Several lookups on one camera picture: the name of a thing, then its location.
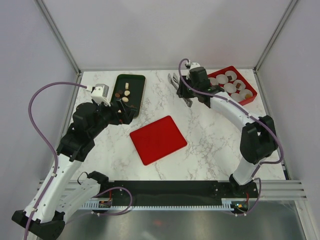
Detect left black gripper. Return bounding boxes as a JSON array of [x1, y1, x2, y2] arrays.
[[89, 98, 137, 138]]

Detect metal tongs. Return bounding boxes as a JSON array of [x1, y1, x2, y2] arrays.
[[167, 73, 193, 108]]

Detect dark green tray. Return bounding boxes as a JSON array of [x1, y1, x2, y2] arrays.
[[110, 74, 146, 119]]

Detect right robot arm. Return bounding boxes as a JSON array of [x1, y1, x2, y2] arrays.
[[177, 62, 278, 198]]

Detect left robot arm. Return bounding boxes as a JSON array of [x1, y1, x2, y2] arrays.
[[12, 100, 137, 240]]

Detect red chocolate box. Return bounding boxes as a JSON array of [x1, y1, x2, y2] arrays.
[[207, 66, 258, 106]]

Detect red box lid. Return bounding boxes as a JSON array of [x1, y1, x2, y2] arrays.
[[129, 115, 187, 166]]

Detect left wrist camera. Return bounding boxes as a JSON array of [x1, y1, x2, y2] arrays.
[[91, 83, 111, 106]]

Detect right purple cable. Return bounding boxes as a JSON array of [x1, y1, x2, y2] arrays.
[[177, 58, 285, 218]]

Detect purple cable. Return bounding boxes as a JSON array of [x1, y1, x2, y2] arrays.
[[21, 81, 93, 240], [177, 58, 285, 218]]

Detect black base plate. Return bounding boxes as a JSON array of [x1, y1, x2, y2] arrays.
[[108, 180, 258, 206]]

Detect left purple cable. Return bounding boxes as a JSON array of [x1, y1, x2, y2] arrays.
[[21, 81, 93, 240]]

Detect white cable duct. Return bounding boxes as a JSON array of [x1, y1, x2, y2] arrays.
[[79, 199, 249, 211]]

